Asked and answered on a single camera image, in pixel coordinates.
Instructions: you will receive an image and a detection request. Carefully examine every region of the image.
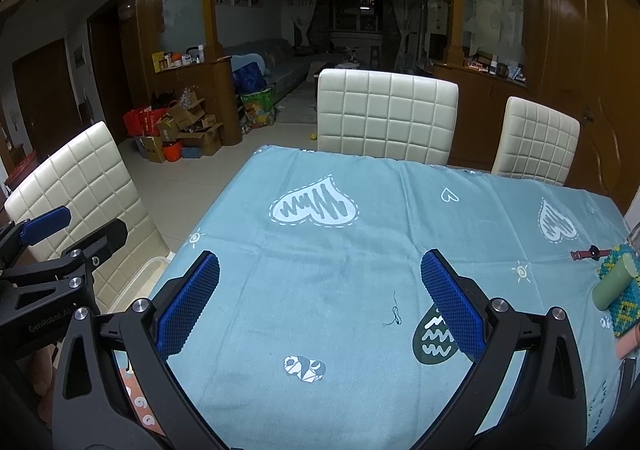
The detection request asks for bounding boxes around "group of small boxes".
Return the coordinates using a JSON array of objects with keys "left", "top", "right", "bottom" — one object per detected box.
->
[{"left": 462, "top": 50, "right": 528, "bottom": 83}]

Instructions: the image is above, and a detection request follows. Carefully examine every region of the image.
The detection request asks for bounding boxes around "colourful woven bag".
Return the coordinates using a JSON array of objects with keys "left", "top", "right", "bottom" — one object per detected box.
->
[{"left": 240, "top": 87, "right": 277, "bottom": 130}]

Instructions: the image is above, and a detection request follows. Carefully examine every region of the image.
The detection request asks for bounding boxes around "brown wooden door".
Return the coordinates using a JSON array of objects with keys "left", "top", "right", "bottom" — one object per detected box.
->
[{"left": 12, "top": 37, "right": 83, "bottom": 163}]

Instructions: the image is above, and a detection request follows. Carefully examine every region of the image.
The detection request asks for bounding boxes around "blue bag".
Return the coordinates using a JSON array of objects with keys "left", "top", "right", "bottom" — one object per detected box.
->
[{"left": 232, "top": 62, "right": 268, "bottom": 93}]

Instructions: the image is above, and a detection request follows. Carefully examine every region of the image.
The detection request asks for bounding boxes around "green cylinder cup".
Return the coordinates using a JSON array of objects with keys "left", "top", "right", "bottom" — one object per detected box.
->
[{"left": 592, "top": 252, "right": 640, "bottom": 310}]

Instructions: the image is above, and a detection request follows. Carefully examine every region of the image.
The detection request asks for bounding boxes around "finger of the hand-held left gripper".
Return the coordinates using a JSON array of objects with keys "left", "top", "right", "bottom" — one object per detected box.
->
[
  {"left": 0, "top": 206, "right": 72, "bottom": 271},
  {"left": 62, "top": 218, "right": 128, "bottom": 276}
]

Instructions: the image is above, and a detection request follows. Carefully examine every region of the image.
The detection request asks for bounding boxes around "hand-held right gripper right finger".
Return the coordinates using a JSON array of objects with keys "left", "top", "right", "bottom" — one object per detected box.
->
[{"left": 412, "top": 249, "right": 588, "bottom": 450}]

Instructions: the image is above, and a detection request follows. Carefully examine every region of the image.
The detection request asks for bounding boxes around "grey sofa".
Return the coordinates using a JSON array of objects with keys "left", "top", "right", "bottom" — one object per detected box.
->
[{"left": 222, "top": 37, "right": 313, "bottom": 96}]

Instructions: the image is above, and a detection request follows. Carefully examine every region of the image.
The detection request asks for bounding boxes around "frosted glass panel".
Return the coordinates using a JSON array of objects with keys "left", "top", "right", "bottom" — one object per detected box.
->
[
  {"left": 161, "top": 0, "right": 206, "bottom": 61},
  {"left": 462, "top": 0, "right": 526, "bottom": 66}
]

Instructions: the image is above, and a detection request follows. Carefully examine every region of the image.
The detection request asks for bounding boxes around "pink packet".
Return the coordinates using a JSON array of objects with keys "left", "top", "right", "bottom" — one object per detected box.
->
[{"left": 616, "top": 325, "right": 640, "bottom": 362}]

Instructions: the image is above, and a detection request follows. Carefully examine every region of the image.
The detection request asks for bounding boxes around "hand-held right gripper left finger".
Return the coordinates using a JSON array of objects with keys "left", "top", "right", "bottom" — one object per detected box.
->
[{"left": 52, "top": 250, "right": 236, "bottom": 450}]

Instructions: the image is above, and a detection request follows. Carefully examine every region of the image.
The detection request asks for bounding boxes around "red bag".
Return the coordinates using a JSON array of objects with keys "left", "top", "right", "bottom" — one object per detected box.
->
[{"left": 123, "top": 106, "right": 168, "bottom": 137}]

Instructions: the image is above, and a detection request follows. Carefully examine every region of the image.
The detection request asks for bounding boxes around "group of small containers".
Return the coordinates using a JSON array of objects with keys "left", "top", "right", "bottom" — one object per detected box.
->
[{"left": 151, "top": 45, "right": 207, "bottom": 73}]

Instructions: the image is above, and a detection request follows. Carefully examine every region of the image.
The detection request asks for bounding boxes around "coffee table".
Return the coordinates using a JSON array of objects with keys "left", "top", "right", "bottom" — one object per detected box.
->
[{"left": 312, "top": 60, "right": 361, "bottom": 81}]

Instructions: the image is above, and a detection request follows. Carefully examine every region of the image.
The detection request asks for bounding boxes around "low wooden cabinet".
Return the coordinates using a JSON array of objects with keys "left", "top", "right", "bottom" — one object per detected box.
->
[
  {"left": 152, "top": 57, "right": 243, "bottom": 151},
  {"left": 432, "top": 61, "right": 538, "bottom": 171}
]

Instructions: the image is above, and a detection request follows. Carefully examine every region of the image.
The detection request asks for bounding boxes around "person's left hand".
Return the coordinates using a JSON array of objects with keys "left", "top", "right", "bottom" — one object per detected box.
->
[{"left": 27, "top": 342, "right": 58, "bottom": 426}]

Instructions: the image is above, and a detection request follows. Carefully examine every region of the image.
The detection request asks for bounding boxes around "black thread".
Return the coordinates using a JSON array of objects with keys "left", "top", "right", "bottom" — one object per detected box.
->
[{"left": 385, "top": 290, "right": 403, "bottom": 327}]

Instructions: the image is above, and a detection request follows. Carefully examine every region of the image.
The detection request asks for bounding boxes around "white quilted chair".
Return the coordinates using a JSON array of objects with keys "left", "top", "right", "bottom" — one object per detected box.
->
[
  {"left": 491, "top": 96, "right": 581, "bottom": 187},
  {"left": 316, "top": 68, "right": 459, "bottom": 166},
  {"left": 4, "top": 121, "right": 166, "bottom": 316}
]

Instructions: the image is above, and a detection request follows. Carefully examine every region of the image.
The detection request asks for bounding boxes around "blue printed tablecloth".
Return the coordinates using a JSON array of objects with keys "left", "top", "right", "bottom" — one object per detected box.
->
[{"left": 112, "top": 144, "right": 633, "bottom": 450}]

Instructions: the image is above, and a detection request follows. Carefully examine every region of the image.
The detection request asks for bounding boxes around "pile of cardboard boxes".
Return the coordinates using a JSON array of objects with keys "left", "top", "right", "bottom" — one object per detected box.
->
[{"left": 135, "top": 97, "right": 223, "bottom": 163}]

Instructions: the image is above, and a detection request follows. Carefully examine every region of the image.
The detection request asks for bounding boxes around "dark side door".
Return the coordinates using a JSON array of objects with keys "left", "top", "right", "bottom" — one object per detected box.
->
[{"left": 87, "top": 12, "right": 138, "bottom": 131}]

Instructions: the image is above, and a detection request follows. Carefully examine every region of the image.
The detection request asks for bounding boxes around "window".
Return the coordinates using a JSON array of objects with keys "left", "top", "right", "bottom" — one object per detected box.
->
[{"left": 330, "top": 0, "right": 383, "bottom": 31}]

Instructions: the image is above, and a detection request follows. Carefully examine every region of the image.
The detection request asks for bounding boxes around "patterned curtain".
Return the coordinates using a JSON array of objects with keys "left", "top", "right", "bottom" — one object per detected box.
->
[
  {"left": 280, "top": 0, "right": 321, "bottom": 48},
  {"left": 390, "top": 0, "right": 426, "bottom": 71}
]

